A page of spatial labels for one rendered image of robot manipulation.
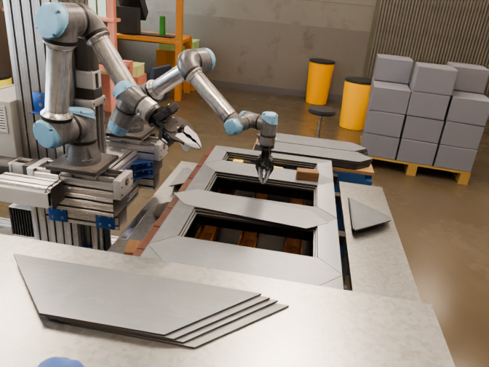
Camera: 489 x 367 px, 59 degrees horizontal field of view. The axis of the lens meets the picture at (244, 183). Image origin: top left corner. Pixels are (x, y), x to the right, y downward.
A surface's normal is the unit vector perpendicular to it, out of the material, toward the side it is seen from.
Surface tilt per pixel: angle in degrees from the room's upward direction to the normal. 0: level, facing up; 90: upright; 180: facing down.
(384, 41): 90
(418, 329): 0
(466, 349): 0
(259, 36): 90
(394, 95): 90
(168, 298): 0
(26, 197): 90
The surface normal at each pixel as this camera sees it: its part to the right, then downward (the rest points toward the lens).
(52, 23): -0.34, 0.23
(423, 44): -0.16, 0.39
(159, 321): 0.08, -0.91
